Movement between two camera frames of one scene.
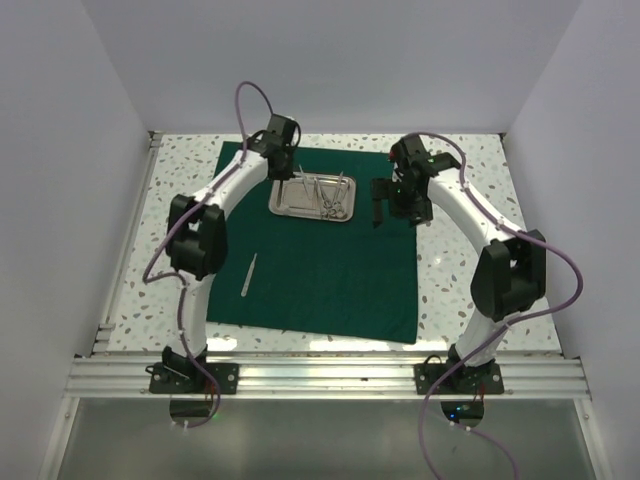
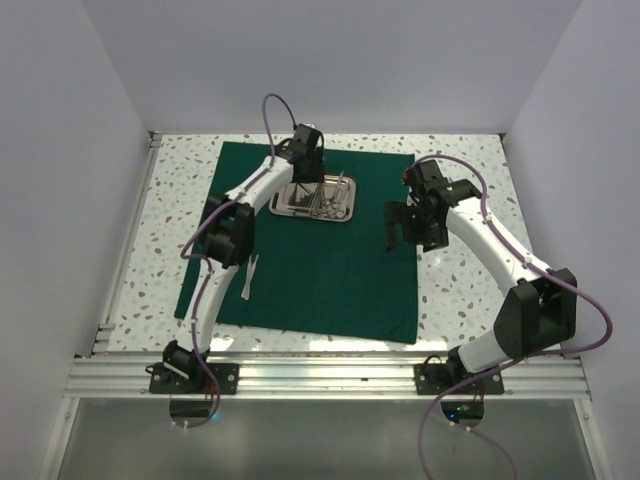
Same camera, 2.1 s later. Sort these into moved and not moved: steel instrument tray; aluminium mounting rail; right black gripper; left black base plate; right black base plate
Moved: right black gripper
Not moved: left black base plate; aluminium mounting rail; steel instrument tray; right black base plate
